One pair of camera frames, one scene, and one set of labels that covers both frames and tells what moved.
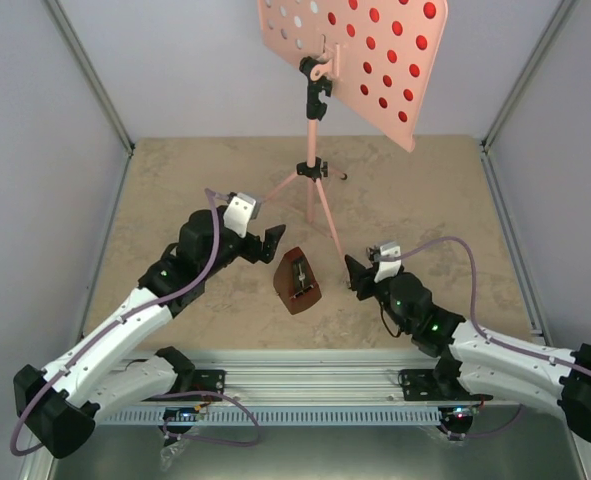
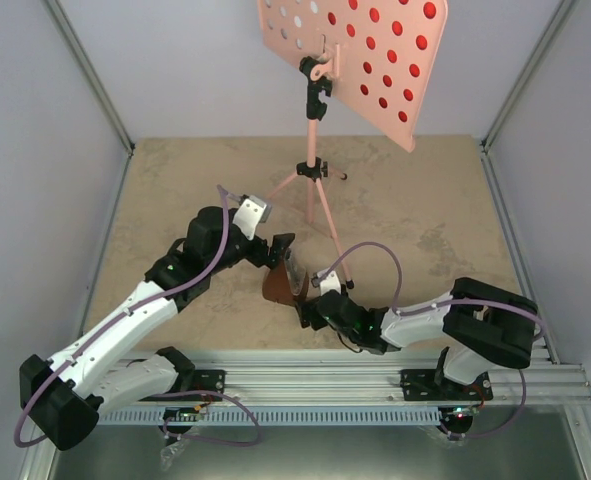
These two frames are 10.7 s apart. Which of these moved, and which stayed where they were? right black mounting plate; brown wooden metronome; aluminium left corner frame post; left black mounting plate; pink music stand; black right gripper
Moved: brown wooden metronome; black right gripper
Stayed: right black mounting plate; aluminium left corner frame post; pink music stand; left black mounting plate
